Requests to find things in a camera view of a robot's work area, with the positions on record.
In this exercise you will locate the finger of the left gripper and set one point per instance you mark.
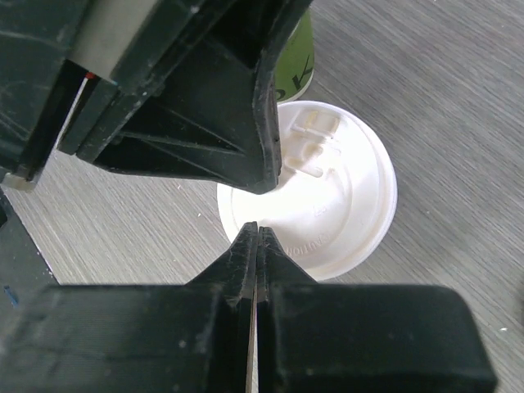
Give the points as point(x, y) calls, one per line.
point(213, 115)

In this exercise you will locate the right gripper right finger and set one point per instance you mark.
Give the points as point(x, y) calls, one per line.
point(322, 337)

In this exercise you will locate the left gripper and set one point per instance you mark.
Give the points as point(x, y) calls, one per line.
point(65, 65)

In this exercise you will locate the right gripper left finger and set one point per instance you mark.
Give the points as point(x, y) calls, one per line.
point(195, 337)

